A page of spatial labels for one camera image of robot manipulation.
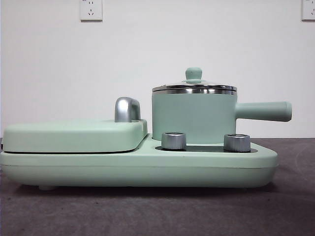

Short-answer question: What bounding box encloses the glass pot lid green knob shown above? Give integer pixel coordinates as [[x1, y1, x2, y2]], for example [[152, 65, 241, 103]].
[[151, 67, 238, 91]]

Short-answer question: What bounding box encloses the mint green hinged griddle lid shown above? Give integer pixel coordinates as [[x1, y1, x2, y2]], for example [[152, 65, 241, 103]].
[[2, 118, 148, 153]]

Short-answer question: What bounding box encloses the silver control knob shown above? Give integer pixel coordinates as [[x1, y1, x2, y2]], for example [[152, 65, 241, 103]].
[[161, 132, 187, 150], [223, 133, 252, 152]]

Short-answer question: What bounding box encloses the mint green breakfast machine base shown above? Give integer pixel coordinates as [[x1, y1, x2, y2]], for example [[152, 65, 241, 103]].
[[0, 134, 279, 191]]

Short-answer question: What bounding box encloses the black control panel strip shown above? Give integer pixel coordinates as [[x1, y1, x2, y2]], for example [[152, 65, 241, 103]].
[[155, 145, 252, 153]]

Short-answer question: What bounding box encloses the mint green pot with handle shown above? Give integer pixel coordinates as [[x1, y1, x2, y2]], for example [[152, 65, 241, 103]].
[[151, 88, 293, 146]]

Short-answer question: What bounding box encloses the silver griddle lid handle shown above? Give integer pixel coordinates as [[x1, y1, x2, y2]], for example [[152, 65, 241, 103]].
[[114, 96, 142, 123]]

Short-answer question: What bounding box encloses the white wall socket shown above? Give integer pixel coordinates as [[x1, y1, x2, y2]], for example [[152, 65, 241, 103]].
[[79, 0, 103, 22], [301, 0, 315, 22]]

